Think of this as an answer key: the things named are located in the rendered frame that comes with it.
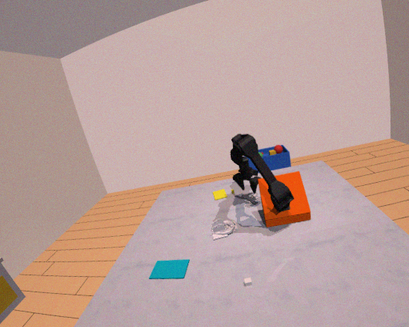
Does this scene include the teal flat plate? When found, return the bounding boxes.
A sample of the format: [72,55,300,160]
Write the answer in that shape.
[149,260,190,279]

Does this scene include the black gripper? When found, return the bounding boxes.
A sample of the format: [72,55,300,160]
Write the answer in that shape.
[233,167,261,194]

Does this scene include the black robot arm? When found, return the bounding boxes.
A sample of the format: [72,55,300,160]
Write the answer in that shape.
[231,133,294,212]

